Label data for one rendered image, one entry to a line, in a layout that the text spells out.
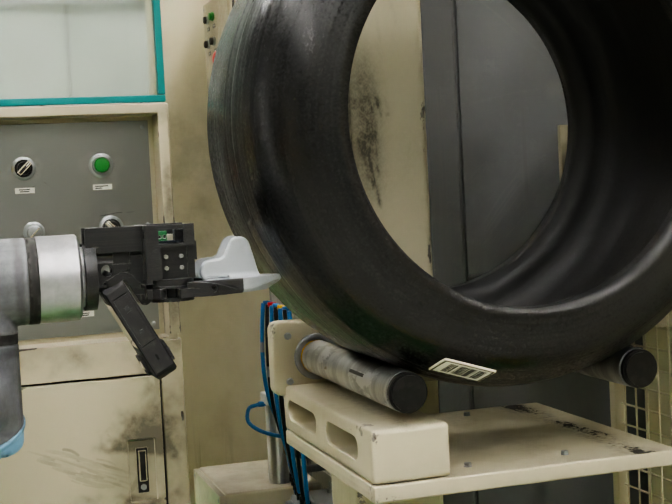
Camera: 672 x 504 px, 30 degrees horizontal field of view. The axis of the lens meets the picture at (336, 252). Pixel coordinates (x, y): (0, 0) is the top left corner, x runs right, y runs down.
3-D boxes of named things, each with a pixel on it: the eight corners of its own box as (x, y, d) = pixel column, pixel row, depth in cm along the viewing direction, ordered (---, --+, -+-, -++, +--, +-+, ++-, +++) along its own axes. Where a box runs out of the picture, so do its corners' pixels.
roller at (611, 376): (526, 348, 175) (498, 358, 174) (518, 317, 175) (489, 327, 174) (663, 381, 142) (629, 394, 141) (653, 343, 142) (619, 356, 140)
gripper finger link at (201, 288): (246, 278, 131) (162, 284, 129) (247, 293, 131) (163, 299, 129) (236, 276, 136) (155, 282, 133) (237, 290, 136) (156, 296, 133)
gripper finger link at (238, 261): (285, 234, 134) (200, 239, 131) (288, 289, 134) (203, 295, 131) (277, 233, 137) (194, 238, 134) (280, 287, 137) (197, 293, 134)
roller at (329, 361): (325, 377, 167) (294, 366, 165) (336, 345, 167) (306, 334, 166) (420, 420, 133) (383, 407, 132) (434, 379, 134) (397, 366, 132)
